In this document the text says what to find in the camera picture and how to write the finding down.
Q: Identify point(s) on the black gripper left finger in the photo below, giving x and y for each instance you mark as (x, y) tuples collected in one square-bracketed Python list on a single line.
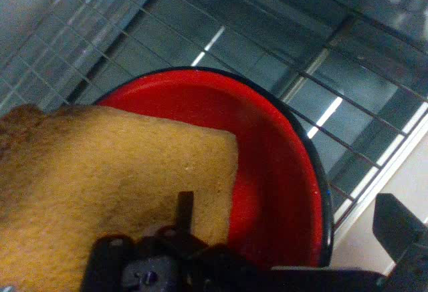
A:
[(150, 265)]

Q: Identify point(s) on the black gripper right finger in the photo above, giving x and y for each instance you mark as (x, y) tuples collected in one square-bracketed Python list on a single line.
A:
[(401, 235)]

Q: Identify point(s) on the toasted bread slice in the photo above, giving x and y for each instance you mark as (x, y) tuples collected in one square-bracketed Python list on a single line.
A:
[(110, 178)]

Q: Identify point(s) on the red bowl with black rim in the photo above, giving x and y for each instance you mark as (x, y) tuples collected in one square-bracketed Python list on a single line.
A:
[(267, 158)]

